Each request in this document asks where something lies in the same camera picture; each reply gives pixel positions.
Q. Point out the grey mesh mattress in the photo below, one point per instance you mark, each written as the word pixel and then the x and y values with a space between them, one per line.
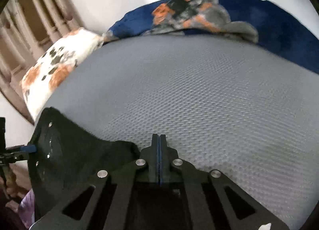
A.
pixel 222 104

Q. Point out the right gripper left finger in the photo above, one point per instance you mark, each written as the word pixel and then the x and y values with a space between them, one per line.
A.
pixel 111 200

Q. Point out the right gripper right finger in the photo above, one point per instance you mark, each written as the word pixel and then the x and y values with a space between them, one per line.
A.
pixel 213 201

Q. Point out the white floral pillow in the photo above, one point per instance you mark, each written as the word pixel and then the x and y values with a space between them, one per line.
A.
pixel 55 65

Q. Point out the black pants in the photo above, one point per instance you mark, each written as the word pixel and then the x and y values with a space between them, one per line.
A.
pixel 68 156

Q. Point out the purple jacket sleeve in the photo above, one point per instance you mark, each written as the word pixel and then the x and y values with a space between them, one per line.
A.
pixel 26 209

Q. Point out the brown patterned curtain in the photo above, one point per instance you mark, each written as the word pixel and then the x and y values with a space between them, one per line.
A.
pixel 28 29

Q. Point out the navy floral blanket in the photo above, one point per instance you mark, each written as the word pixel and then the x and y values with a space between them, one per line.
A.
pixel 260 22

